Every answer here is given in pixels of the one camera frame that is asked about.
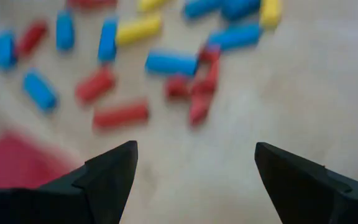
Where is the yellow wooden cylinder block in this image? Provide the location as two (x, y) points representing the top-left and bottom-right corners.
(137, 0), (170, 12)

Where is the long yellow wooden block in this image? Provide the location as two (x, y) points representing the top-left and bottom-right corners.
(115, 14), (163, 47)

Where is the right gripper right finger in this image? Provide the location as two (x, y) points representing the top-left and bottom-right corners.
(254, 141), (358, 224)

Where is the red plastic bin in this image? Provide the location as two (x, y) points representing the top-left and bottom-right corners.
(0, 130), (85, 190)

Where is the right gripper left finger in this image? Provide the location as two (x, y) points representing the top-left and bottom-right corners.
(0, 139), (139, 224)

